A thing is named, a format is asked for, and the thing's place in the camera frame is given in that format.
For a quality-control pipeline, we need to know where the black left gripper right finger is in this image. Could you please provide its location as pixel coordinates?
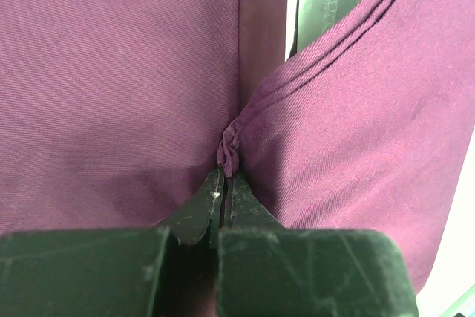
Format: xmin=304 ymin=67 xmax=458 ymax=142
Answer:
xmin=217 ymin=174 xmax=419 ymax=316

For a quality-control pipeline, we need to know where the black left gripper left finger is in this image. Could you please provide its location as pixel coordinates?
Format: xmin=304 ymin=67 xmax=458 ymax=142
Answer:
xmin=1 ymin=169 xmax=225 ymax=316

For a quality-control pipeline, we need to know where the purple cloth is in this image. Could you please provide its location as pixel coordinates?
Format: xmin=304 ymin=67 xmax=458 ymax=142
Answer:
xmin=1 ymin=0 xmax=474 ymax=316

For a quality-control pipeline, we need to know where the steel instrument tray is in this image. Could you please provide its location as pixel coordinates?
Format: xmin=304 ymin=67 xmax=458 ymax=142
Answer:
xmin=284 ymin=0 xmax=394 ymax=63

